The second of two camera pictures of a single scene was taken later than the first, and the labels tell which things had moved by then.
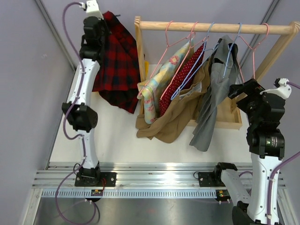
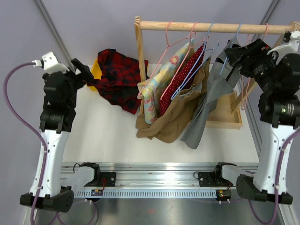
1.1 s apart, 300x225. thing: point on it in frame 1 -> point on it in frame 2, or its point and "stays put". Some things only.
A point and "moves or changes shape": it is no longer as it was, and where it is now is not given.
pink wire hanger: x=168 y=46 stays put
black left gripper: x=101 y=22 -> x=82 y=77
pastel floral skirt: x=152 y=89 stays put
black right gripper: x=252 y=88 -> x=257 y=51
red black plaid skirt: x=117 y=77 moves or changes shape
